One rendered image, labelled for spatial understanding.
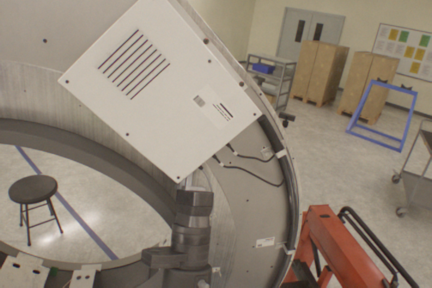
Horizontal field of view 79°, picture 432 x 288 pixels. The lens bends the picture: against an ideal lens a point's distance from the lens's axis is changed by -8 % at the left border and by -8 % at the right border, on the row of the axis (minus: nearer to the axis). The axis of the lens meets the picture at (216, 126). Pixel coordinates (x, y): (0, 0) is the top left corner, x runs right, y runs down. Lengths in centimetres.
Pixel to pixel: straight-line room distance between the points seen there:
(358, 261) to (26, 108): 122
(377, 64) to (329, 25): 329
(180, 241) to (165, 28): 36
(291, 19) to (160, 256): 958
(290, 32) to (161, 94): 951
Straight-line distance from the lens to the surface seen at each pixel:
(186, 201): 55
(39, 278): 137
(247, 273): 90
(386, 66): 646
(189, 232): 54
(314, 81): 686
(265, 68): 570
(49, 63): 55
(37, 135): 55
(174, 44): 39
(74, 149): 54
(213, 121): 43
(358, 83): 659
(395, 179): 438
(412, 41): 899
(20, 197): 236
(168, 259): 52
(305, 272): 155
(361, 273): 128
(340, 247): 133
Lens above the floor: 179
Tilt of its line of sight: 23 degrees down
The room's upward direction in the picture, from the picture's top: 9 degrees clockwise
